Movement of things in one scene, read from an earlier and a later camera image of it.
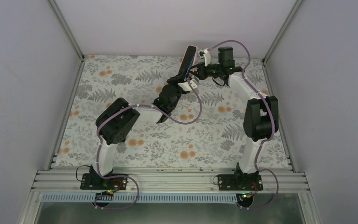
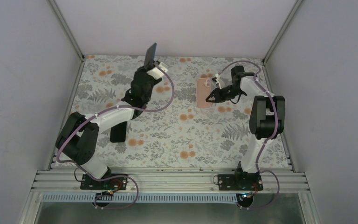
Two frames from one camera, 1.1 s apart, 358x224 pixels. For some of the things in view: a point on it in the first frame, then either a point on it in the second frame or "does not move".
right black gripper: [200, 68] -> [221, 97]
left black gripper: [179, 79] -> [143, 69]
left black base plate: [89, 182] does not move
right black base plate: [230, 182] does not move
